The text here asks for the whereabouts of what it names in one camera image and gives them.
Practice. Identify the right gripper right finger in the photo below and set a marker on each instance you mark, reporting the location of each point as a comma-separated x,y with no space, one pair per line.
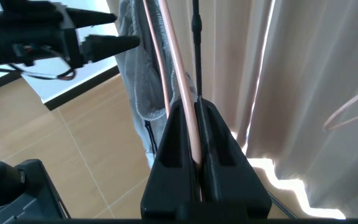
235,186

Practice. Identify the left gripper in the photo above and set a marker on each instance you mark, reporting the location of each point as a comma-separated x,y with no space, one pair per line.
26,34

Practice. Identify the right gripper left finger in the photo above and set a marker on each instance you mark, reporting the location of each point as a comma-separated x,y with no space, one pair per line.
166,186

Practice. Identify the pale grey shorts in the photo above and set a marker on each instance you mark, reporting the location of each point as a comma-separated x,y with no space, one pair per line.
141,77

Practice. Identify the pink clothes hanger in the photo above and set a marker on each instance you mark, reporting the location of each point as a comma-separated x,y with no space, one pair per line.
346,107
185,93

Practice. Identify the black clothes rack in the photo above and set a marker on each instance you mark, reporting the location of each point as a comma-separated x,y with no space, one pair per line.
197,46

